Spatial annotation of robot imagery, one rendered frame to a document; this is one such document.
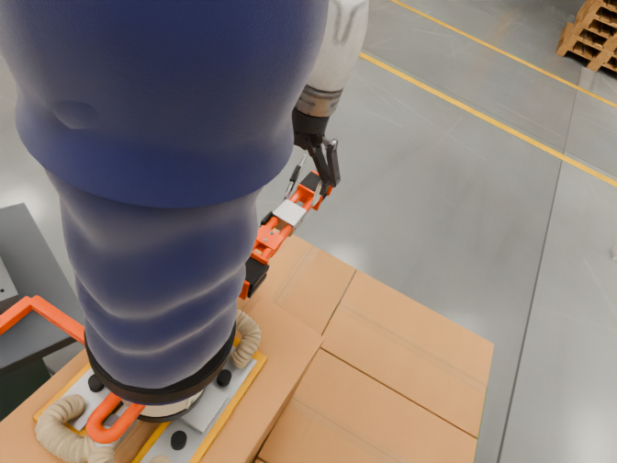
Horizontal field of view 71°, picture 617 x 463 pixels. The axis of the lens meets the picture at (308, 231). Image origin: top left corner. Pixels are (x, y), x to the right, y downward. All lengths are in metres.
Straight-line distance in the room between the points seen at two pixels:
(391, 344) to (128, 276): 1.27
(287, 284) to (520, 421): 1.40
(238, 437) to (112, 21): 0.81
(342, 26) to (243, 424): 0.75
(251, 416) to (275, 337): 0.19
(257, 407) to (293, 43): 0.79
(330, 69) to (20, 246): 1.04
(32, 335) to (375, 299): 1.11
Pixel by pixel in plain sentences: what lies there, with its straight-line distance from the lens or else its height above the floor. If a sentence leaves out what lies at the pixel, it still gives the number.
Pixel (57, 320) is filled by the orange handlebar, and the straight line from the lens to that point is 0.90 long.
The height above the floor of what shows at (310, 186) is 1.10.
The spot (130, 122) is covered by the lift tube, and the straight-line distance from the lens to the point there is 0.31.
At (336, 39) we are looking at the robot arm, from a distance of 0.73.
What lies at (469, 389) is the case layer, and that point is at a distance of 1.70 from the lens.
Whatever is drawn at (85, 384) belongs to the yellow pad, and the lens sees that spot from 0.96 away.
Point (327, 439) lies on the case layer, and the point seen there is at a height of 0.54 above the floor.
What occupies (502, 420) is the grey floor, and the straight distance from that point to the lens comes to 2.44.
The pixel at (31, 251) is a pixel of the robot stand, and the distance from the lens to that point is 1.44.
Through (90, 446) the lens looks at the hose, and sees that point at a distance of 0.85.
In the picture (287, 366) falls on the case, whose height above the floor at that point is 0.94.
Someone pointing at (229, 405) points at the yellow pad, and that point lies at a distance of 0.94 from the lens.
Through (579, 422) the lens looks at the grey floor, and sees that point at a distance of 2.73.
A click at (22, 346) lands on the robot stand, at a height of 0.75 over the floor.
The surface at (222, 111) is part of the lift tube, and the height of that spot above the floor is 1.68.
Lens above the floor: 1.85
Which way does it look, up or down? 46 degrees down
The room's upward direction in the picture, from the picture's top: 20 degrees clockwise
